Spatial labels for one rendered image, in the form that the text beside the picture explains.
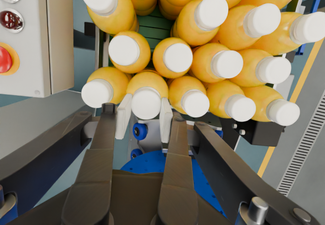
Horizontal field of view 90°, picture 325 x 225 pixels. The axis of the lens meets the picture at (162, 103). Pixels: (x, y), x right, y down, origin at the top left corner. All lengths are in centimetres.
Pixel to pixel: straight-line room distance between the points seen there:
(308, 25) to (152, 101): 24
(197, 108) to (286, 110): 14
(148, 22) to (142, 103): 28
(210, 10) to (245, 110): 15
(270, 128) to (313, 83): 151
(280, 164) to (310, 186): 49
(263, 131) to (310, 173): 194
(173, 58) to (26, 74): 21
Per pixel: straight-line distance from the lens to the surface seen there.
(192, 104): 25
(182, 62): 23
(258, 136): 46
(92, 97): 25
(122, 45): 23
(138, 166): 38
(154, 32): 45
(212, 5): 25
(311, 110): 203
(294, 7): 49
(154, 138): 47
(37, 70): 29
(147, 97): 20
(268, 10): 28
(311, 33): 32
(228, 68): 26
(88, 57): 143
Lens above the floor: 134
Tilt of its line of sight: 75 degrees down
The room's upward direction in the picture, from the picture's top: 167 degrees clockwise
